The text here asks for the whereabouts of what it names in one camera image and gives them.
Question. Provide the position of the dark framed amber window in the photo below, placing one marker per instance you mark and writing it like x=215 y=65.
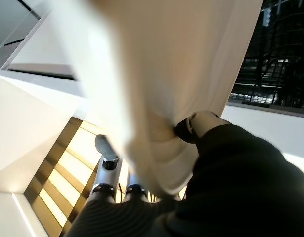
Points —
x=62 y=177

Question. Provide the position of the cream ceramic plate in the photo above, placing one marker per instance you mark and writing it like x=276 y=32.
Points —
x=166 y=61

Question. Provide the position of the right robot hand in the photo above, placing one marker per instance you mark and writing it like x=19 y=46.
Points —
x=240 y=187

